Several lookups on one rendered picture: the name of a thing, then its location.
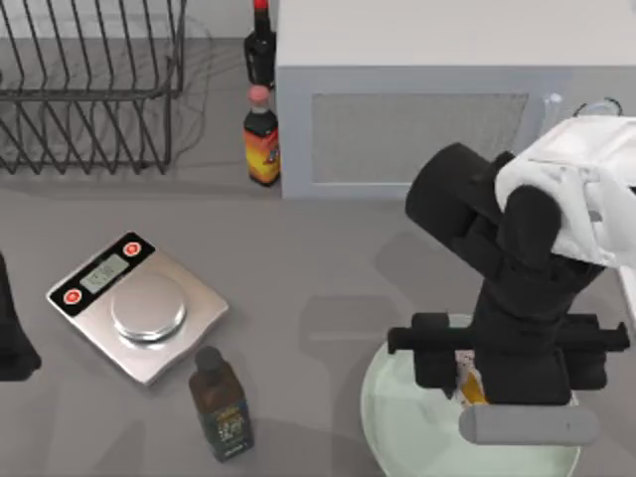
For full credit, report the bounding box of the small yellow and white object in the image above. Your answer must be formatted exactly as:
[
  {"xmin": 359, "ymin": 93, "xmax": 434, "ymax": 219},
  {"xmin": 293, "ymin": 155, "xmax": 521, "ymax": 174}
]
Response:
[{"xmin": 455, "ymin": 350, "xmax": 487, "ymax": 407}]

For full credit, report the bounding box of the pale green round plate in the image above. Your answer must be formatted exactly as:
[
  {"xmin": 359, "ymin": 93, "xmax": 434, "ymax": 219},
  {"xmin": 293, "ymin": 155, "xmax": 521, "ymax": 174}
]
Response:
[{"xmin": 360, "ymin": 312, "xmax": 582, "ymax": 477}]

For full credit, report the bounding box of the brown bottle with black cap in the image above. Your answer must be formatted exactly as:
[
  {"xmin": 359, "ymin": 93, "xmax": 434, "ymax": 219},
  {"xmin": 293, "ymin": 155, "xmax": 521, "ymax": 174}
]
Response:
[{"xmin": 188, "ymin": 346, "xmax": 255, "ymax": 450}]

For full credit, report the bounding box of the dark bottle with orange label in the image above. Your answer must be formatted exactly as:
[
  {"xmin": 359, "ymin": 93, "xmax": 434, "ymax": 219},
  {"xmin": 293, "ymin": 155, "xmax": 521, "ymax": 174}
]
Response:
[{"xmin": 241, "ymin": 83, "xmax": 282, "ymax": 189}]

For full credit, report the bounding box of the silver kitchen scale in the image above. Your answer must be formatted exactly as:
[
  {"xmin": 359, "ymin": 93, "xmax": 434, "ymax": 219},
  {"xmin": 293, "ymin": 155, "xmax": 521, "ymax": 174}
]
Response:
[{"xmin": 46, "ymin": 231, "xmax": 231, "ymax": 387}]

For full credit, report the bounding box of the pale microwave oven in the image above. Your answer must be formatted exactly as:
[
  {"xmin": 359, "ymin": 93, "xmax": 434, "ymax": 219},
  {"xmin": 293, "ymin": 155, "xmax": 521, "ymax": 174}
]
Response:
[{"xmin": 274, "ymin": 0, "xmax": 636, "ymax": 201}]

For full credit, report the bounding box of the dark bottle with red cap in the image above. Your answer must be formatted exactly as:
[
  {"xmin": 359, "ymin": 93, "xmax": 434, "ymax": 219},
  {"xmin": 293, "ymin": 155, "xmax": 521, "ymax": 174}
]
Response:
[{"xmin": 242, "ymin": 0, "xmax": 278, "ymax": 91}]

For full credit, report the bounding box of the dark wire dish rack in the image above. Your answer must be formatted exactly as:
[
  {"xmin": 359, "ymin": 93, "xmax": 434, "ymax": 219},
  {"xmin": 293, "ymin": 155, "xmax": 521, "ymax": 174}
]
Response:
[{"xmin": 0, "ymin": 0, "xmax": 189, "ymax": 176}]

